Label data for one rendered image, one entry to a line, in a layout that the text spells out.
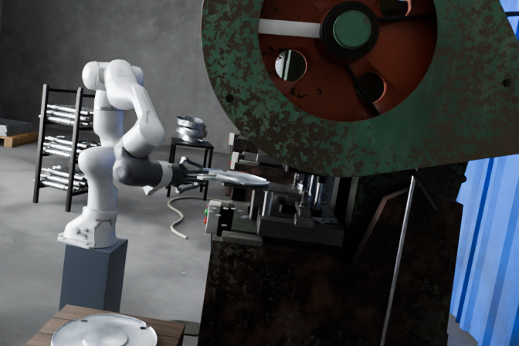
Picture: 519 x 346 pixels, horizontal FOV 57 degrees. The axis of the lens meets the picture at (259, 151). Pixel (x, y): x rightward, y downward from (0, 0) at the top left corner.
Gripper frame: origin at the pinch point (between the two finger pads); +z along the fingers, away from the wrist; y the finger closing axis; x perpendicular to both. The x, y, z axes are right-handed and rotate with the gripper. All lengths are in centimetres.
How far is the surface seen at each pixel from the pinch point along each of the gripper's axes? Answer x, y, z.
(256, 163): 83, -4, 143
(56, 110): 239, 2, 80
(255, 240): -25.6, -16.2, 1.3
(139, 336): -14, -47, -31
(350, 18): -53, 54, -16
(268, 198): -22.9, -2.3, 8.0
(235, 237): -20.4, -16.4, -2.7
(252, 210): -10.9, -10.1, 17.3
